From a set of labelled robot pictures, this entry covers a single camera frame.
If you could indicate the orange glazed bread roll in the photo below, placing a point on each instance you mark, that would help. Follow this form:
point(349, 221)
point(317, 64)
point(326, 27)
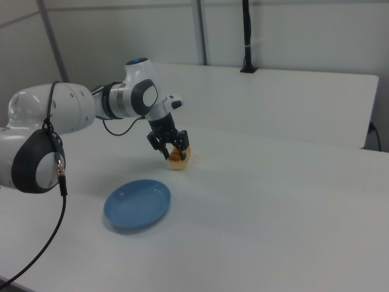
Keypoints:
point(177, 165)

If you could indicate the white adjoining table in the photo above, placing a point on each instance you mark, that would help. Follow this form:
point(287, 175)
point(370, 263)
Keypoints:
point(273, 97)

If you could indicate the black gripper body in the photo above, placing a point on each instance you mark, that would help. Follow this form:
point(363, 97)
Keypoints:
point(162, 126)

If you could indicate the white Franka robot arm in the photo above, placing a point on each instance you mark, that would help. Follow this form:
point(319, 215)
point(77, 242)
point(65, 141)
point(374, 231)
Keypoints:
point(73, 106)

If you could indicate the grey metal partition post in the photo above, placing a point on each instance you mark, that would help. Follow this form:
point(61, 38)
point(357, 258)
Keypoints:
point(202, 30)
point(52, 39)

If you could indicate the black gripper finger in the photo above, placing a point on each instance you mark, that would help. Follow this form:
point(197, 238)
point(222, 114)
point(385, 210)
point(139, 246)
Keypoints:
point(158, 143)
point(183, 144)

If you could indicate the black pole with clamp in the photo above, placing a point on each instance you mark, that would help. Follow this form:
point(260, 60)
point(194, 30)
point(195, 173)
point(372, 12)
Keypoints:
point(246, 36)

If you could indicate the blue round plate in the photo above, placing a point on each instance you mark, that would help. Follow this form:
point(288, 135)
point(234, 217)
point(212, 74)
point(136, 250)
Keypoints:
point(136, 205)

